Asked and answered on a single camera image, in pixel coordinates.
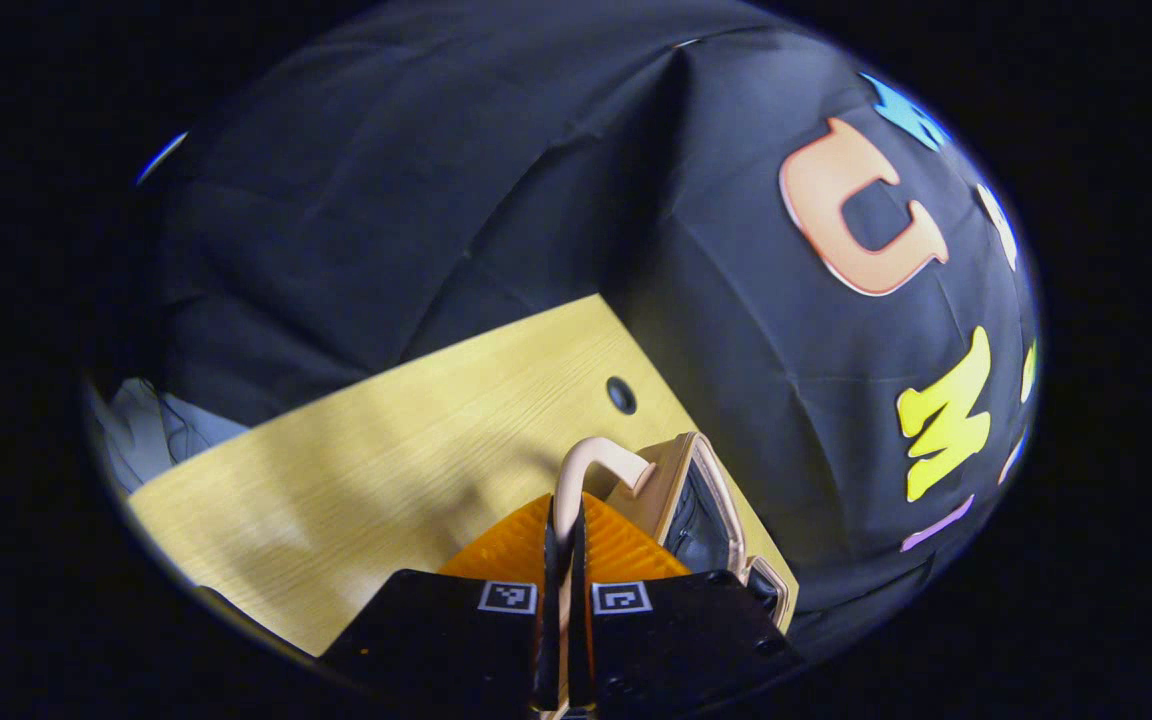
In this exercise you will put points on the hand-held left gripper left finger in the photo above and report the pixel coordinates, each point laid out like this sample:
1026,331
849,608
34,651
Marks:
548,620

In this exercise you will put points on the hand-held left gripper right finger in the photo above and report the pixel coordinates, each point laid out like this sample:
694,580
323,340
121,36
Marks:
579,620

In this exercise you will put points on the small pink suitcase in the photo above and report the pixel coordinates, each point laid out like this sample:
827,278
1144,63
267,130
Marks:
661,490

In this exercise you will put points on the black backdrop cloth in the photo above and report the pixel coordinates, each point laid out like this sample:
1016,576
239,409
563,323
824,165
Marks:
536,200

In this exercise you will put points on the white side table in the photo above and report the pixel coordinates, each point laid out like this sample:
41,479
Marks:
136,430

